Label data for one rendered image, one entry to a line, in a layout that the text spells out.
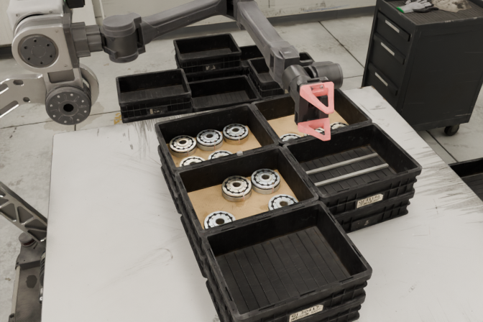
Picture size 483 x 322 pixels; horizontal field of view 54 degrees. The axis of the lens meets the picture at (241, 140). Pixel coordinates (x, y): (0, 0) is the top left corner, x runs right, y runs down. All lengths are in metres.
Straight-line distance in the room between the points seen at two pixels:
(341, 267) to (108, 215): 0.86
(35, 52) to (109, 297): 0.77
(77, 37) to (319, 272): 0.93
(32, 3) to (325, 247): 1.08
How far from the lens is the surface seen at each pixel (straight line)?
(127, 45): 1.26
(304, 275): 1.45
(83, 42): 1.27
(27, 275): 2.37
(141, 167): 2.01
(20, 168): 3.35
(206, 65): 3.06
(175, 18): 1.34
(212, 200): 1.64
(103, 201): 1.90
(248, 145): 1.87
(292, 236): 1.54
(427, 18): 3.07
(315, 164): 1.81
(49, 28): 1.26
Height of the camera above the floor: 1.98
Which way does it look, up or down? 38 degrees down
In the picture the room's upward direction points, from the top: straight up
